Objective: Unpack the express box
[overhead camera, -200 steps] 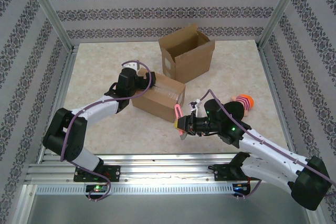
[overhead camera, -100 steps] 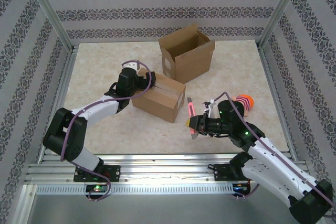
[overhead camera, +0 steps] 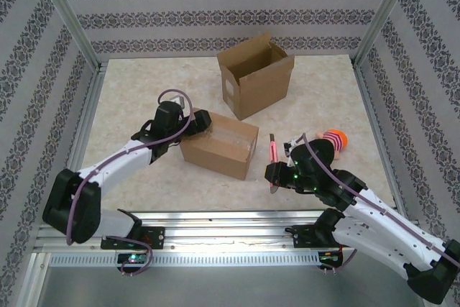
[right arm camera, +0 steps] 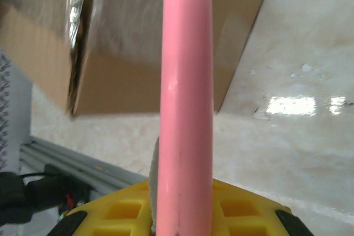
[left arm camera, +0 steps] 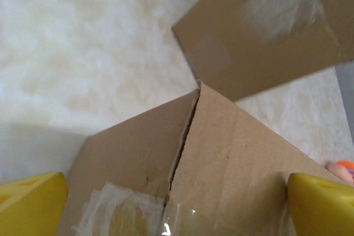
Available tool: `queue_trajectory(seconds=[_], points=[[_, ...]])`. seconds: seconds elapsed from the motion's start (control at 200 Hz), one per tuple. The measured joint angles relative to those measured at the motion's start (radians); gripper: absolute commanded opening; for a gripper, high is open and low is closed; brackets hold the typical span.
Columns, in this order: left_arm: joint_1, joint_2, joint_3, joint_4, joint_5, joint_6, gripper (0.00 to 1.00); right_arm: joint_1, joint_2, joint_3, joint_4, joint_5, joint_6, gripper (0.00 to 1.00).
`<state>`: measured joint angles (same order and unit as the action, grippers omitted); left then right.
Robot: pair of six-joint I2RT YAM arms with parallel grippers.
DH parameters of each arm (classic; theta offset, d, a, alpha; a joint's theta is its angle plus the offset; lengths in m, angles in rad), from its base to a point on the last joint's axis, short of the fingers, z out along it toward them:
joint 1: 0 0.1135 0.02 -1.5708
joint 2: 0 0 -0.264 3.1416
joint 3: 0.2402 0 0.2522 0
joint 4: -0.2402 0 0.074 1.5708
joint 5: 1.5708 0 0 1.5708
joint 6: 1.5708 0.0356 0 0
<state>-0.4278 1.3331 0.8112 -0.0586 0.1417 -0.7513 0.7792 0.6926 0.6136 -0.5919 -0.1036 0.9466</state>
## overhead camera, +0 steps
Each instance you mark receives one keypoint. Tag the pink utility knife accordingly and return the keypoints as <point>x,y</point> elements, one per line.
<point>272,149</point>

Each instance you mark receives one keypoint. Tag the brown cardboard box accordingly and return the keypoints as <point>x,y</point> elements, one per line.
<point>215,156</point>
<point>262,95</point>

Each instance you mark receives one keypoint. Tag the doll with orange hat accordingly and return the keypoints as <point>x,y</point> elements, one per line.
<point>338,139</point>

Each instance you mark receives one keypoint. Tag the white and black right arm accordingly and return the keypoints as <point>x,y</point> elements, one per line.
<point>395,249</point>

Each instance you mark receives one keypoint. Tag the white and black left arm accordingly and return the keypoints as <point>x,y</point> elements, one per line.
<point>115,163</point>

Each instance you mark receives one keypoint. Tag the small circuit board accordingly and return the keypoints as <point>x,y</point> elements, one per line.
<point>134,259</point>
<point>330,256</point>

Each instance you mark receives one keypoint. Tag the grey metal panel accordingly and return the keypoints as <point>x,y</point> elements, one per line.
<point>230,287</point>

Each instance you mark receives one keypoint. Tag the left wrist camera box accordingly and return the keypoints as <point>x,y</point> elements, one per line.
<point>177,100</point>

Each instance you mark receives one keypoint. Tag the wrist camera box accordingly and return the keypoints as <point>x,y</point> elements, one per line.
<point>177,100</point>
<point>292,144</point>

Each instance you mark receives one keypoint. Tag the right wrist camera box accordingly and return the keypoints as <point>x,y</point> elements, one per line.
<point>292,144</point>

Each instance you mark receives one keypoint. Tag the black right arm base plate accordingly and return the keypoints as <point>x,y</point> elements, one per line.
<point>303,237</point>

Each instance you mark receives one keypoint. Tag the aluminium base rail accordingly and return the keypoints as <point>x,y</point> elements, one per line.
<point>230,231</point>

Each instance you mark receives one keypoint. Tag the aluminium side rail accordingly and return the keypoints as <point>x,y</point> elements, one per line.
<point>84,123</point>
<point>375,123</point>

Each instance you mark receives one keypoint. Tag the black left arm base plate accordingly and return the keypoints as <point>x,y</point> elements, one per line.
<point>151,237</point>

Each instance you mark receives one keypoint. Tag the aluminium frame post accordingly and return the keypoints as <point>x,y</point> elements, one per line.
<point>384,16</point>
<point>34,282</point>
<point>71,16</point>

